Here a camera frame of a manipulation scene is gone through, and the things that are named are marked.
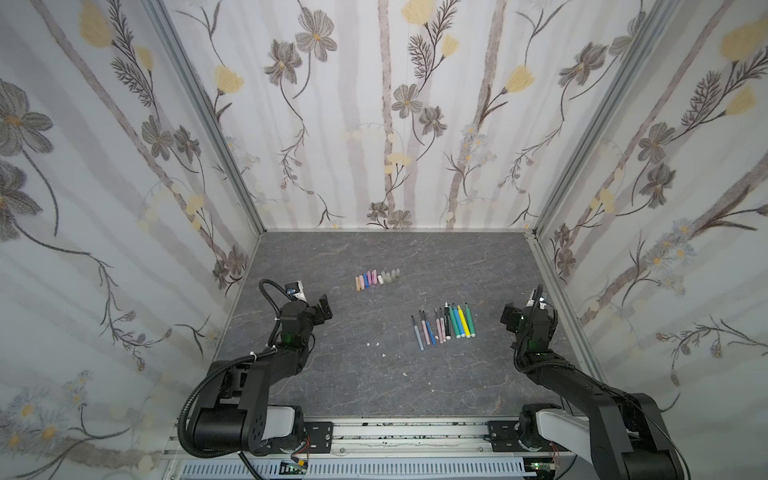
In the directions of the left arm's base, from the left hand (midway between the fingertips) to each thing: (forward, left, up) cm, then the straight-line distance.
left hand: (306, 289), depth 91 cm
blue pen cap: (+10, -18, -9) cm, 22 cm away
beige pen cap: (+9, -15, -10) cm, 20 cm away
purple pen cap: (+10, -19, -9) cm, 23 cm away
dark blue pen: (-11, -39, -8) cm, 41 cm away
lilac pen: (-10, -37, -8) cm, 39 cm away
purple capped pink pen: (-9, -41, -8) cm, 43 cm away
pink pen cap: (+11, -21, -9) cm, 25 cm away
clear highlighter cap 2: (+11, -28, -9) cm, 32 cm away
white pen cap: (+9, -23, -9) cm, 26 cm away
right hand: (-7, -66, +2) cm, 66 cm away
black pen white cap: (-8, -45, -8) cm, 46 cm away
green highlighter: (-7, -52, -8) cm, 53 cm away
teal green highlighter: (-12, -47, -9) cm, 50 cm away
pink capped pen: (-9, -43, -8) cm, 44 cm away
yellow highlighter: (-12, -50, -8) cm, 52 cm away
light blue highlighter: (-7, -48, -9) cm, 50 cm away
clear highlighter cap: (+10, -26, -8) cm, 29 cm away
